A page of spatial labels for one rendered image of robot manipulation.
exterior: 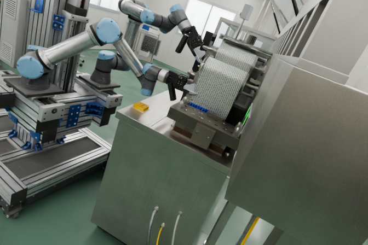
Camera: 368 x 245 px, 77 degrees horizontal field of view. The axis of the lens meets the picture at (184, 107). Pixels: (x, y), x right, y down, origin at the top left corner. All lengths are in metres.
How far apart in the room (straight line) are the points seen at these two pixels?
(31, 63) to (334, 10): 1.23
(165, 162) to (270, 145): 0.84
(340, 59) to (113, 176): 1.27
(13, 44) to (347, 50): 1.83
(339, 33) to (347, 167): 0.23
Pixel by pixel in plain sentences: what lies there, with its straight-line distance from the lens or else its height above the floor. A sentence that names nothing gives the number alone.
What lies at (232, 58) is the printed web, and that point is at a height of 1.34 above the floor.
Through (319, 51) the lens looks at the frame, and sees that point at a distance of 0.45.
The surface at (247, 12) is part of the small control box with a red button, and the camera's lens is 1.87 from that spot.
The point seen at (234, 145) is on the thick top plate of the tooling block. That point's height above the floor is 0.99.
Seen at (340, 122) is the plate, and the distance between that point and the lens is 0.47.
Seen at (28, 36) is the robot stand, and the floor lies 1.01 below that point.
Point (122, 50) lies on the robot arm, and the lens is 1.46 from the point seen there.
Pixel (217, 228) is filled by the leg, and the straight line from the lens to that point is 1.88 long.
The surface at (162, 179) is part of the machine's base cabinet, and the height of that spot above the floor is 0.66.
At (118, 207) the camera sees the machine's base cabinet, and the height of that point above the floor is 0.32.
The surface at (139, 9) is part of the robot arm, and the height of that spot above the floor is 1.42.
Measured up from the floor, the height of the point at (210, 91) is 1.14.
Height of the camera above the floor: 1.44
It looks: 19 degrees down
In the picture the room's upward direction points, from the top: 21 degrees clockwise
